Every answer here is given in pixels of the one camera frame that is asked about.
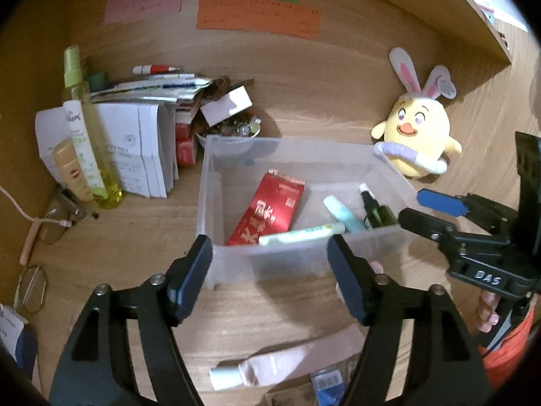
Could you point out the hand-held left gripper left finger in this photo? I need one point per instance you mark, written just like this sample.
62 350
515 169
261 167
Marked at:
192 279

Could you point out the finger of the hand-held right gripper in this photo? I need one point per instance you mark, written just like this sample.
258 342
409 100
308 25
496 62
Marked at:
439 201
422 222

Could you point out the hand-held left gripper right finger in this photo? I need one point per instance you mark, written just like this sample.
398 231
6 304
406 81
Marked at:
346 279

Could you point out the dark green spray bottle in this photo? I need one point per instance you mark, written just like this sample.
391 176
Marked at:
380 215

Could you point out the clear plastic storage bin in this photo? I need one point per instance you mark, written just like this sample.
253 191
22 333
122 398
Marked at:
236 262

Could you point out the light blue tube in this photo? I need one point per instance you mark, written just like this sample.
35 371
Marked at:
340 213

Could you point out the light green tube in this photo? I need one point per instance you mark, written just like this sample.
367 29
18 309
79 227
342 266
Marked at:
296 234

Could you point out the red snack packet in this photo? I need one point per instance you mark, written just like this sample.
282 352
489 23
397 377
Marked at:
270 207

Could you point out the person's right hand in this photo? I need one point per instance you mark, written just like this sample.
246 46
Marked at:
486 315

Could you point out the yellow chick plush toy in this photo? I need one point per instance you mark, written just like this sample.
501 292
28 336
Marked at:
416 127

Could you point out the orange cloth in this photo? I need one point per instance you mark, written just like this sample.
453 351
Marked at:
507 351

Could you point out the pale pink squeeze tube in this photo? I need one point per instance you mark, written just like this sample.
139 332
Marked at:
287 363

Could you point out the small blue box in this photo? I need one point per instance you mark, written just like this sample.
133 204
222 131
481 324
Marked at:
327 387

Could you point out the red boxes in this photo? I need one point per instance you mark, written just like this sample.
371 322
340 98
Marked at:
186 148

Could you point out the dark metal clip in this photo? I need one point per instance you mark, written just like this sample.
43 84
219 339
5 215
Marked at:
74 205

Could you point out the white folded paper booklets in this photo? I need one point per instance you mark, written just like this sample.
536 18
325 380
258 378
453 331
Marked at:
135 148

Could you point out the eyeglasses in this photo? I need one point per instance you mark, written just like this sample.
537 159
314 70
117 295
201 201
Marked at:
53 230

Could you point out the bowl of small trinkets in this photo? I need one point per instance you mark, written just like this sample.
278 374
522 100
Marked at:
230 131

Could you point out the beige sunscreen stick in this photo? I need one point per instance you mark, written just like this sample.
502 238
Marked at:
72 169

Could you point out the white cosmetic tube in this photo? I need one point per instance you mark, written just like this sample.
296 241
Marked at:
82 143

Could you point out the small white box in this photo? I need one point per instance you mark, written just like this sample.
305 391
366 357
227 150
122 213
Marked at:
226 103

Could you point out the blue and white box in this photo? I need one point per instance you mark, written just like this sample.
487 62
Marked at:
17 338

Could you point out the wooden shelf board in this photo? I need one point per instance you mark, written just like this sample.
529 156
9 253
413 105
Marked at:
473 17

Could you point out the brown crumpled packaging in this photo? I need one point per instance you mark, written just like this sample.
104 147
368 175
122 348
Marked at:
217 86

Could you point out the stack of pamphlets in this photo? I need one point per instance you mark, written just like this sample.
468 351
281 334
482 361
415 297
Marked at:
156 86

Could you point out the red and white marker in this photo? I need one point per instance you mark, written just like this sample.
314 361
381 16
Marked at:
154 69

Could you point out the yellow green spray bottle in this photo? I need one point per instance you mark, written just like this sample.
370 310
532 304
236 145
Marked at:
74 72

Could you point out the orange paper note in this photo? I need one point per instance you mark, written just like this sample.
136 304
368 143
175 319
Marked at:
258 17

